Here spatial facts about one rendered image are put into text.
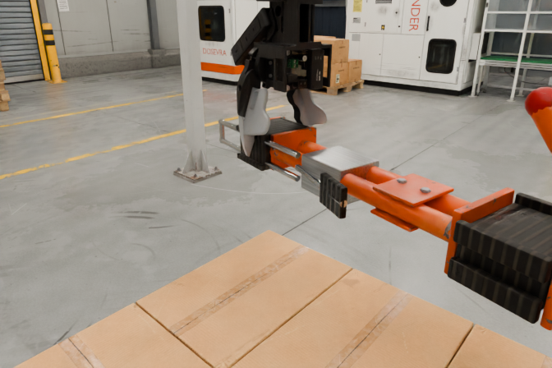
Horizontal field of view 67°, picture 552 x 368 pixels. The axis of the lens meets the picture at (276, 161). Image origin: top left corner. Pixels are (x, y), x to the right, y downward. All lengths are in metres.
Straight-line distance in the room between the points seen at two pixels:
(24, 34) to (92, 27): 1.45
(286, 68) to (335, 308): 0.95
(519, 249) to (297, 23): 0.32
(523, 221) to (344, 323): 0.94
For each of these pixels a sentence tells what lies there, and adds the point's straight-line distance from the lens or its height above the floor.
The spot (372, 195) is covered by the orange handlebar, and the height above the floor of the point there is 1.20.
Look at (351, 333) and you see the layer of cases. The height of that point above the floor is 0.54.
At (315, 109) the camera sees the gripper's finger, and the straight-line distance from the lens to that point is 0.58.
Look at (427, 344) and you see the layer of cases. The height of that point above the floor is 0.54.
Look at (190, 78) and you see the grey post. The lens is 3.52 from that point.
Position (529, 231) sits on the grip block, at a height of 1.22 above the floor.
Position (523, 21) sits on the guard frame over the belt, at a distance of 7.65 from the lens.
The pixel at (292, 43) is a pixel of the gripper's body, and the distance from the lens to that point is 0.50.
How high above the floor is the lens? 1.38
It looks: 20 degrees down
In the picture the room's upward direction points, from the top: straight up
